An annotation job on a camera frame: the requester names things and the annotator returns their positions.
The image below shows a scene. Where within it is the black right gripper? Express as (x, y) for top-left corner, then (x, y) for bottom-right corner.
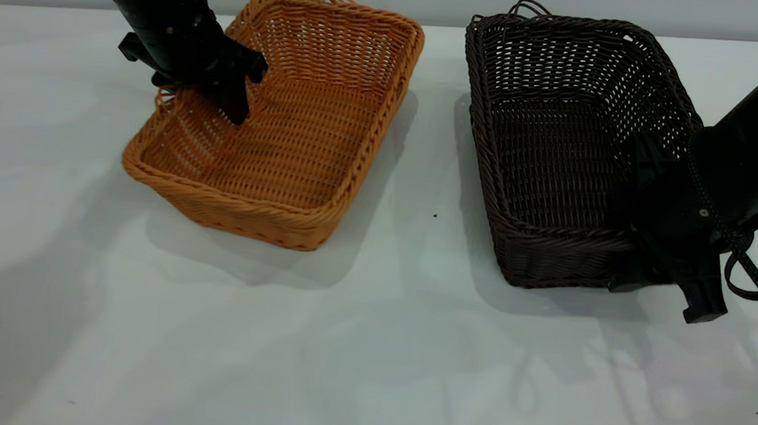
(605, 126), (758, 329)

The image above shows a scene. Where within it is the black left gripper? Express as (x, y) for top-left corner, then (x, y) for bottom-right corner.
(113, 11), (272, 128)

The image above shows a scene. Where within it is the orange-brown wicker basket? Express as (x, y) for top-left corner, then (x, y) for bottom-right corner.
(116, 0), (428, 259)

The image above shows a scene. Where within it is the dark brown wicker basket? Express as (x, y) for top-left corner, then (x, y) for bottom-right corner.
(448, 0), (714, 301)

